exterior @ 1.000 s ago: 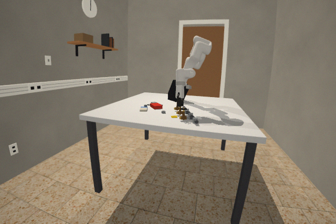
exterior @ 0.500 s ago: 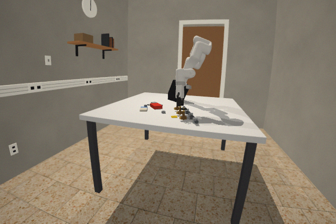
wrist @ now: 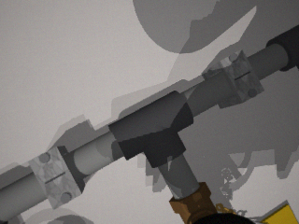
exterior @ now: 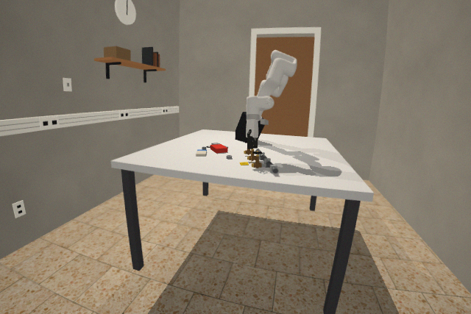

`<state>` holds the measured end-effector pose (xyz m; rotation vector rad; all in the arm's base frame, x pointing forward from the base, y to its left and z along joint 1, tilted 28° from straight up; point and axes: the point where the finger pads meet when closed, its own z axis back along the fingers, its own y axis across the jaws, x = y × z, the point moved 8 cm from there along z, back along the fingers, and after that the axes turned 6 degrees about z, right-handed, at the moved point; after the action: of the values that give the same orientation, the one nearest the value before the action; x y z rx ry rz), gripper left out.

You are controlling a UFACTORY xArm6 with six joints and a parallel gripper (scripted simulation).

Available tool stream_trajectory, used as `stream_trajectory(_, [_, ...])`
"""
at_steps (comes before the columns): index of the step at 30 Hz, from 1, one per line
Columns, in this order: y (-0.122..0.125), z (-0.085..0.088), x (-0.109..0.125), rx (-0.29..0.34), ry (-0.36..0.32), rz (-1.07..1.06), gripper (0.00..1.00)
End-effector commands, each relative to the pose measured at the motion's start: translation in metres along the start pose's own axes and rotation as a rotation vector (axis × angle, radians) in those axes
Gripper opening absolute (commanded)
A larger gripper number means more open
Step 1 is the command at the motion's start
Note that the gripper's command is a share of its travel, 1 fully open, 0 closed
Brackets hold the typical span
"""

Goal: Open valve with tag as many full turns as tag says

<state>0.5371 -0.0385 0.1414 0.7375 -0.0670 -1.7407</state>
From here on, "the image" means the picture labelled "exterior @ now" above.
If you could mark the red rectangular block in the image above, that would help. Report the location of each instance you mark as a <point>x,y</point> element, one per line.
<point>218,148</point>

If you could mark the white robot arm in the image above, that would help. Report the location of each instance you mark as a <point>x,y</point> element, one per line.
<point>282,67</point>

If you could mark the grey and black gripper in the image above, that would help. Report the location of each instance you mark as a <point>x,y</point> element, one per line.
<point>252,132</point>

